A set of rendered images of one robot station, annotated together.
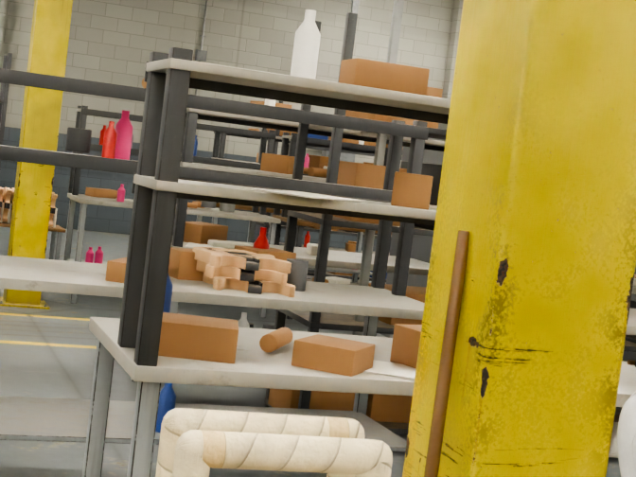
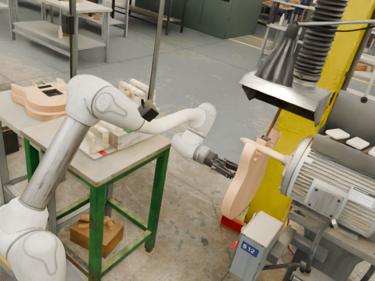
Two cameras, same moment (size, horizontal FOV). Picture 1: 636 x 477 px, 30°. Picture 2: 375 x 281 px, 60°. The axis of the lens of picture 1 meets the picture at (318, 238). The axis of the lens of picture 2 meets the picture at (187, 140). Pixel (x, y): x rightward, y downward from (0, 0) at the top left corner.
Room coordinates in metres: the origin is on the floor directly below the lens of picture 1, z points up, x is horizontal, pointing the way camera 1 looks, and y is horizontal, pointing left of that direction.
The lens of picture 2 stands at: (0.25, -1.52, 1.90)
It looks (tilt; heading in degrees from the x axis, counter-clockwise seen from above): 30 degrees down; 51
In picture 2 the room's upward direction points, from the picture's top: 11 degrees clockwise
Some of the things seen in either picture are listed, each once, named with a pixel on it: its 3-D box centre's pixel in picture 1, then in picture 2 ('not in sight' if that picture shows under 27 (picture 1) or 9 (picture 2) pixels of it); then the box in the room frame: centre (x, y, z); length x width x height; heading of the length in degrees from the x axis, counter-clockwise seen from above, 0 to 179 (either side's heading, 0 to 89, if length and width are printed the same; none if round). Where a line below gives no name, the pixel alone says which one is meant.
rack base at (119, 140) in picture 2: not in sight; (113, 129); (0.93, -0.03, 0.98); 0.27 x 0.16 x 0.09; 108
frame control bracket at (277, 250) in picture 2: not in sight; (281, 244); (1.15, -1.09, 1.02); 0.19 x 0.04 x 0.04; 20
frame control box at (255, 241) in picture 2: not in sight; (273, 258); (1.09, -1.11, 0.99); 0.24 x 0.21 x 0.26; 110
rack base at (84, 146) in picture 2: not in sight; (90, 143); (0.78, -0.07, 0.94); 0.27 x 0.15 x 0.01; 108
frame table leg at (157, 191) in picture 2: not in sight; (155, 203); (1.19, -0.17, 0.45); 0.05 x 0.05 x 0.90; 20
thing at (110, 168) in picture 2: not in sight; (97, 188); (0.86, 0.00, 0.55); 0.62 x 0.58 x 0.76; 110
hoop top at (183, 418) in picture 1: (265, 430); (142, 86); (1.12, 0.03, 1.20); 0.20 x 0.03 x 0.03; 106
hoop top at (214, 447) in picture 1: (286, 452); (131, 88); (1.04, 0.00, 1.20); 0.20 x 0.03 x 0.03; 106
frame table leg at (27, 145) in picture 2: not in sight; (35, 197); (0.53, 0.17, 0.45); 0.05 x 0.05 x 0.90; 20
